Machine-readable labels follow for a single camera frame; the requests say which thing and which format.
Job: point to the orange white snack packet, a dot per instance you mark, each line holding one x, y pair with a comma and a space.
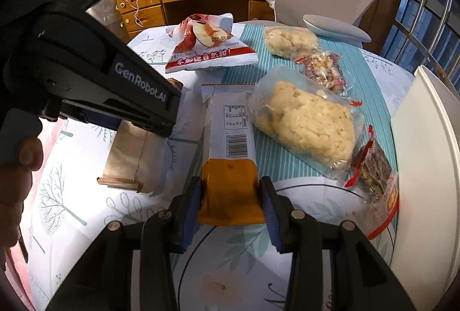
230, 138

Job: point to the large clear puffed rice bag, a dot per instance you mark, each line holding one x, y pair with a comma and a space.
305, 116

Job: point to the white plastic basket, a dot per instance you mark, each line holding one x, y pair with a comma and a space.
424, 170

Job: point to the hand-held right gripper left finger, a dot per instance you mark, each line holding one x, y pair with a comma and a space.
190, 217

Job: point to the red-trim clear nut bar packet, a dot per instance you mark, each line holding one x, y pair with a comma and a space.
377, 170
323, 73

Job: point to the small clear puffed rice bag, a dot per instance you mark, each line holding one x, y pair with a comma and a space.
287, 41

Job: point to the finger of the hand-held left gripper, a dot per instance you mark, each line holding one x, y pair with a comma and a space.
154, 124
102, 118

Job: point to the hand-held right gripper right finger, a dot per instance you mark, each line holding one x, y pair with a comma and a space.
271, 217

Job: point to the person's left hand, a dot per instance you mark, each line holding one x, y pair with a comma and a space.
18, 196

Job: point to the large white apple chip packet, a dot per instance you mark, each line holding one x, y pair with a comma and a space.
215, 55

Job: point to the beige wafer packet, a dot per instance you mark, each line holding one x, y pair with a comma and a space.
133, 160

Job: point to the metal window guard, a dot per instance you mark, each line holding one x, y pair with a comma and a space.
424, 9

